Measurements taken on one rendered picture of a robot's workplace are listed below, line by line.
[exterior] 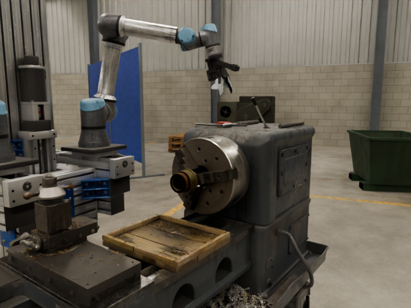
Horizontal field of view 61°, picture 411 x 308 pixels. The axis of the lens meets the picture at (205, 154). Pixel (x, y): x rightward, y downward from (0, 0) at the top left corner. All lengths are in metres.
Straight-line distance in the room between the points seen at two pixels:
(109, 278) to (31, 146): 0.90
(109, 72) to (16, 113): 0.48
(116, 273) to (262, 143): 0.78
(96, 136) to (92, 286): 0.99
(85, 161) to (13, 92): 0.43
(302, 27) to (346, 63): 1.71
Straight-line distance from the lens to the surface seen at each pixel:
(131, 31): 1.73
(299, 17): 11.60
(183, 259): 1.12
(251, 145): 1.44
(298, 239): 1.90
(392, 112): 11.28
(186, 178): 1.29
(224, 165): 1.33
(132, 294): 0.92
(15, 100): 1.71
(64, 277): 0.94
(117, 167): 1.65
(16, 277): 1.13
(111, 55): 1.88
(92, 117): 1.74
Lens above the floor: 1.39
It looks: 9 degrees down
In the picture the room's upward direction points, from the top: straight up
